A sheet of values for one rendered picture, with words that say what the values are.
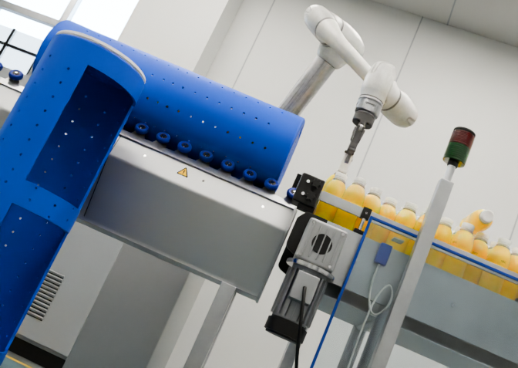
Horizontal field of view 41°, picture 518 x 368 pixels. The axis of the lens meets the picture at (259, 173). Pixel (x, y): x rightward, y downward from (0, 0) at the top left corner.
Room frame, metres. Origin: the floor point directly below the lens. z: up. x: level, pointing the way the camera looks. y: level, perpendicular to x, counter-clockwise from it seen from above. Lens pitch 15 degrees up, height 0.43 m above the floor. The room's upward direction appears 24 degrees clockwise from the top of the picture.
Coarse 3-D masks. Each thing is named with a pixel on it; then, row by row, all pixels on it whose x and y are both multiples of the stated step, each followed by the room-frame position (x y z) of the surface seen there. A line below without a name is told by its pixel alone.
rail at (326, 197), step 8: (320, 200) 2.00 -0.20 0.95; (328, 200) 1.99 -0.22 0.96; (336, 200) 1.99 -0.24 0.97; (344, 200) 1.99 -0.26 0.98; (344, 208) 1.99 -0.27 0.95; (352, 208) 1.99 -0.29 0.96; (360, 208) 1.99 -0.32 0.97; (376, 216) 1.98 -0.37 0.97; (392, 224) 1.98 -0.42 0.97; (400, 224) 1.98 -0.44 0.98; (416, 232) 1.97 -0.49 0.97; (456, 248) 1.96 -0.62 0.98; (472, 256) 1.96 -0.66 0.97; (488, 264) 1.95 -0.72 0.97; (512, 272) 1.95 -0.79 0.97
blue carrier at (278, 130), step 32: (96, 32) 2.20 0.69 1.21; (160, 64) 2.15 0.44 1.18; (160, 96) 2.11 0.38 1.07; (192, 96) 2.11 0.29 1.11; (224, 96) 2.11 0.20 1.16; (128, 128) 2.21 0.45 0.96; (160, 128) 2.15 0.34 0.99; (192, 128) 2.12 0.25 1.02; (224, 128) 2.10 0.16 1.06; (256, 128) 2.08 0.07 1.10; (288, 128) 2.09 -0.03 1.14; (256, 160) 2.11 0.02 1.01; (288, 160) 2.24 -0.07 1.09
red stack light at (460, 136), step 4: (452, 132) 1.82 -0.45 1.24; (456, 132) 1.80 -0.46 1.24; (460, 132) 1.79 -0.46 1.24; (464, 132) 1.79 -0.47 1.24; (468, 132) 1.79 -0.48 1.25; (452, 136) 1.81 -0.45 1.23; (456, 136) 1.80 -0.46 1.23; (460, 136) 1.79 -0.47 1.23; (464, 136) 1.79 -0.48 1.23; (468, 136) 1.79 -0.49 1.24; (472, 136) 1.79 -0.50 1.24; (452, 140) 1.80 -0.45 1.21; (456, 140) 1.79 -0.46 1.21; (460, 140) 1.79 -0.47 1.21; (464, 140) 1.79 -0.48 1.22; (468, 140) 1.79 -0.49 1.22; (472, 140) 1.80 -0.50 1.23; (464, 144) 1.79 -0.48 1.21; (468, 144) 1.79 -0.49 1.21; (472, 144) 1.80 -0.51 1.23
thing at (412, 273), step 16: (448, 192) 1.80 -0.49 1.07; (432, 208) 1.80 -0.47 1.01; (432, 224) 1.80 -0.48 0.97; (416, 240) 1.82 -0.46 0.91; (432, 240) 1.80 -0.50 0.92; (416, 256) 1.80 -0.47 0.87; (416, 272) 1.80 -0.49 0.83; (400, 288) 1.80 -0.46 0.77; (400, 304) 1.80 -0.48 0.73; (400, 320) 1.80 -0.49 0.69; (384, 336) 1.80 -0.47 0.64; (384, 352) 1.80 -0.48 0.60
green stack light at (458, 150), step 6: (450, 144) 1.81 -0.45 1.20; (456, 144) 1.79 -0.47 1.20; (462, 144) 1.79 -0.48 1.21; (450, 150) 1.80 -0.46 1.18; (456, 150) 1.79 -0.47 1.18; (462, 150) 1.79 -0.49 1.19; (468, 150) 1.80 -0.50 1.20; (444, 156) 1.81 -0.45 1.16; (450, 156) 1.80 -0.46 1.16; (456, 156) 1.79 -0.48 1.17; (462, 156) 1.79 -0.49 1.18; (468, 156) 1.81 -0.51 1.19; (462, 162) 1.79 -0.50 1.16
